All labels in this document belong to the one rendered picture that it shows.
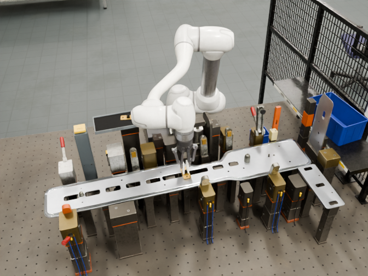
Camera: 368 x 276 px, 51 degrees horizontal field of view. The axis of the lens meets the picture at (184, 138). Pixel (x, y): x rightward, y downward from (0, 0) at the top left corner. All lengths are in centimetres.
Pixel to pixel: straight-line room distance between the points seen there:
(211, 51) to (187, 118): 55
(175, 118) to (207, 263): 76
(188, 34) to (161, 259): 117
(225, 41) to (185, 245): 109
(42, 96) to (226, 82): 211
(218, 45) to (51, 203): 117
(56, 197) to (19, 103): 277
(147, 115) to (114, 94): 279
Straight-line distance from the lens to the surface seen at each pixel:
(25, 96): 479
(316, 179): 208
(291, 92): 262
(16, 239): 233
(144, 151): 204
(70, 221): 182
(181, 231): 215
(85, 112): 429
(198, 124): 204
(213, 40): 212
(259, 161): 211
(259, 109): 212
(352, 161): 219
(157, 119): 173
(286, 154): 218
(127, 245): 201
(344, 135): 223
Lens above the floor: 243
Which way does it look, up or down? 40 degrees down
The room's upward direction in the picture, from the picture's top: 2 degrees counter-clockwise
